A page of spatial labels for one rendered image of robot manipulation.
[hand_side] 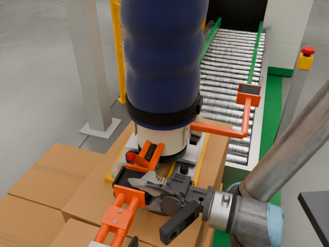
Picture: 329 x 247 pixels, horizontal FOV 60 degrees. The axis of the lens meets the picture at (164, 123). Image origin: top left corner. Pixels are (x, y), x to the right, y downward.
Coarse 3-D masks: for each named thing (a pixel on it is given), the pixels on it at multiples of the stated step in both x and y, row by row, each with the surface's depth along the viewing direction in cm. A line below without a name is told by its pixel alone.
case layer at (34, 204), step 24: (48, 168) 152; (72, 168) 152; (24, 192) 140; (48, 192) 140; (72, 192) 140; (0, 216) 129; (24, 216) 129; (48, 216) 129; (0, 240) 120; (24, 240) 120; (48, 240) 120
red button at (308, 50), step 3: (303, 48) 156; (306, 48) 156; (309, 48) 156; (312, 48) 156; (303, 51) 156; (306, 51) 154; (309, 51) 154; (312, 51) 154; (303, 54) 158; (306, 54) 156; (309, 54) 156
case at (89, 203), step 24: (120, 144) 107; (216, 144) 107; (96, 168) 97; (168, 168) 97; (216, 168) 98; (96, 192) 89; (72, 216) 83; (96, 216) 82; (144, 216) 82; (168, 216) 82; (144, 240) 76; (192, 240) 77
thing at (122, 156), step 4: (132, 132) 110; (128, 140) 106; (124, 148) 102; (120, 152) 101; (124, 152) 100; (136, 152) 100; (120, 156) 99; (124, 156) 98; (116, 160) 97; (120, 160) 97; (124, 160) 97; (132, 164) 95; (108, 172) 93; (108, 176) 92; (108, 180) 91; (112, 180) 91
